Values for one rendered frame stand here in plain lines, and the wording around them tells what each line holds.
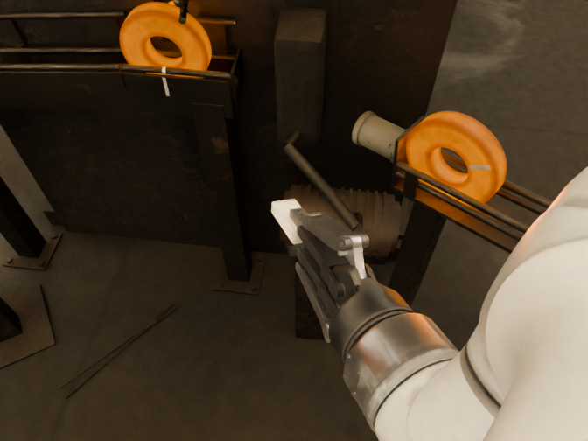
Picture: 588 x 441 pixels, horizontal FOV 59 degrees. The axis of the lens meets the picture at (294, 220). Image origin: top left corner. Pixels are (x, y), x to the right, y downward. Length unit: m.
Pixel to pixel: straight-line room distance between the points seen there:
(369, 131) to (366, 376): 0.53
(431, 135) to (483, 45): 1.59
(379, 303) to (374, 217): 0.52
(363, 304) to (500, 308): 0.19
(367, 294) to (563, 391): 0.27
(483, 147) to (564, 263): 0.51
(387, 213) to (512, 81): 1.33
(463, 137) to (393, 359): 0.44
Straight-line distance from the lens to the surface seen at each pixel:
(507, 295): 0.27
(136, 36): 0.95
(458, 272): 1.56
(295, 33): 0.86
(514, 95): 2.14
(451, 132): 0.77
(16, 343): 1.56
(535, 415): 0.19
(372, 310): 0.43
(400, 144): 0.82
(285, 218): 0.58
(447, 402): 0.34
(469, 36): 2.39
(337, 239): 0.47
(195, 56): 0.94
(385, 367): 0.40
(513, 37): 2.45
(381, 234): 0.95
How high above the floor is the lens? 1.28
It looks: 54 degrees down
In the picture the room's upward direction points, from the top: straight up
